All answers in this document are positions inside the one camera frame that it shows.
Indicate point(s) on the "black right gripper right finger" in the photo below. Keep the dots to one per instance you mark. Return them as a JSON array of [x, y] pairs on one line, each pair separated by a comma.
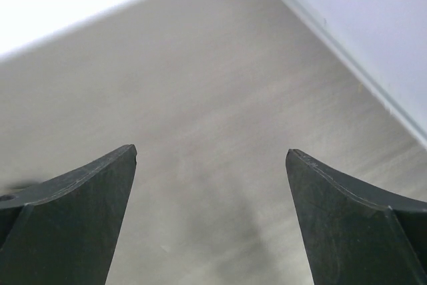
[[354, 232]]

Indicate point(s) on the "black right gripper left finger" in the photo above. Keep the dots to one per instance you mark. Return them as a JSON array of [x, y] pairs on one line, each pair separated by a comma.
[[65, 230]]

